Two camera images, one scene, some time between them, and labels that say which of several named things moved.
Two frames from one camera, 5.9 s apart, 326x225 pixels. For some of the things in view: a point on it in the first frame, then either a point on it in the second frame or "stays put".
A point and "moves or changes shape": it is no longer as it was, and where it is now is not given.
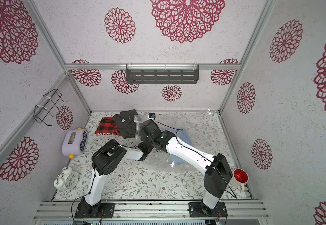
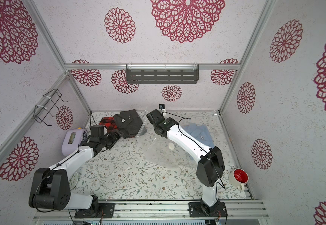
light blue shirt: x=182 y=134 → x=201 y=133
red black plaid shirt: x=107 y=126 stays put
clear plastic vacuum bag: x=155 y=158 moves or changes shape
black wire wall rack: x=40 y=113 stays put
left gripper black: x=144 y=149 → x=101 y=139
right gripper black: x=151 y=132 → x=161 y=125
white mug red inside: x=240 y=177 stays put
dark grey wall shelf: x=162 y=74 stays put
